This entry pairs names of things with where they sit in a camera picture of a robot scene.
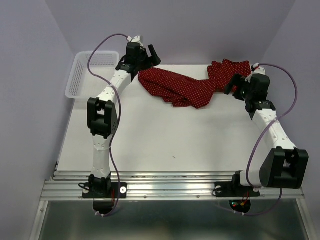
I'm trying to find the red polka dot skirt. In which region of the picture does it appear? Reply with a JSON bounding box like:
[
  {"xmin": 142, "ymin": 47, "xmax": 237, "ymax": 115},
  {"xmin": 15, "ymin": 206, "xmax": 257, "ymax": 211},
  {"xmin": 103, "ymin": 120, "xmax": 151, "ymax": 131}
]
[
  {"xmin": 207, "ymin": 59, "xmax": 252, "ymax": 93},
  {"xmin": 138, "ymin": 67, "xmax": 217, "ymax": 109}
]

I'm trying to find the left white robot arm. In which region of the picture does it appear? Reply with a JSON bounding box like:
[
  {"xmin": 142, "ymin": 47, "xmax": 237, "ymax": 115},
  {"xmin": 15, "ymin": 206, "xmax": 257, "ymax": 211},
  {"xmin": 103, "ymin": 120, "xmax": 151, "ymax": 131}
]
[{"xmin": 81, "ymin": 41, "xmax": 161, "ymax": 199}]

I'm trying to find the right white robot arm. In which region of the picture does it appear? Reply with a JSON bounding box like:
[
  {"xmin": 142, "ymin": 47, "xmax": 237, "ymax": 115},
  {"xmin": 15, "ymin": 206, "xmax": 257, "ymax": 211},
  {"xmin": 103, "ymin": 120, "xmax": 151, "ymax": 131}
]
[{"xmin": 221, "ymin": 73, "xmax": 309, "ymax": 197}]

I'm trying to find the white plastic basket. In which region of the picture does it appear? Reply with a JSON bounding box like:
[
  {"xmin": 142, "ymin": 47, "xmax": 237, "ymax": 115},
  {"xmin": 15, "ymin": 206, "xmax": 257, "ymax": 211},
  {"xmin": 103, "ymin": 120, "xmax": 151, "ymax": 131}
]
[{"xmin": 65, "ymin": 51, "xmax": 119, "ymax": 102}]

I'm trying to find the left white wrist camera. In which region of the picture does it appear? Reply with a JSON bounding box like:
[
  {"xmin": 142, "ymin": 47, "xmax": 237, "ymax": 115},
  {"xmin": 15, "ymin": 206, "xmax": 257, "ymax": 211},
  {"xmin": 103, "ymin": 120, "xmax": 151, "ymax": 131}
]
[{"xmin": 126, "ymin": 35, "xmax": 143, "ymax": 46}]

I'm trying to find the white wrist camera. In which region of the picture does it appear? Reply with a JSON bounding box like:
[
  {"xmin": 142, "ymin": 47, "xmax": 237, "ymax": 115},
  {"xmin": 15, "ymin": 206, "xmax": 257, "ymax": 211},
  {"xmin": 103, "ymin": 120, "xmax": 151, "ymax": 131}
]
[
  {"xmin": 126, "ymin": 35, "xmax": 143, "ymax": 46},
  {"xmin": 245, "ymin": 63, "xmax": 266, "ymax": 83}
]

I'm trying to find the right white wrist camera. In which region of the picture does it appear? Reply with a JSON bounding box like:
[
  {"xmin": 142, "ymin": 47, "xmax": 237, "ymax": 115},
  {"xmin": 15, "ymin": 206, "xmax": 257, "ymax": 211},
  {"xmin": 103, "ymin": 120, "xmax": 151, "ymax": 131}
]
[{"xmin": 245, "ymin": 63, "xmax": 266, "ymax": 83}]

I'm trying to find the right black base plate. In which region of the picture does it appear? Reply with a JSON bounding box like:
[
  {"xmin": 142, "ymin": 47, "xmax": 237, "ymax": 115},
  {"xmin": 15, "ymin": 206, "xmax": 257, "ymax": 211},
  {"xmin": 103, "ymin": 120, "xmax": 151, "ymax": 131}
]
[{"xmin": 212, "ymin": 181, "xmax": 260, "ymax": 198}]

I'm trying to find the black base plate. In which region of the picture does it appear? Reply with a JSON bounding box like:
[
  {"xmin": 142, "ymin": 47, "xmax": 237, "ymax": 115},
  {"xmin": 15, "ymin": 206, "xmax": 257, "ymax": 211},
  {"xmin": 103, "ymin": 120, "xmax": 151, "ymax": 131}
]
[
  {"xmin": 212, "ymin": 181, "xmax": 260, "ymax": 198},
  {"xmin": 78, "ymin": 182, "xmax": 127, "ymax": 199}
]

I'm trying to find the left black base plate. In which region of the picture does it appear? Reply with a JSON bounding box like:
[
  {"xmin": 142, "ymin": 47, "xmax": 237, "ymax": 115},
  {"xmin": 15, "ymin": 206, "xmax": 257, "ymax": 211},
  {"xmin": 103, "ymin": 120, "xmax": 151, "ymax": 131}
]
[{"xmin": 78, "ymin": 182, "xmax": 127, "ymax": 199}]

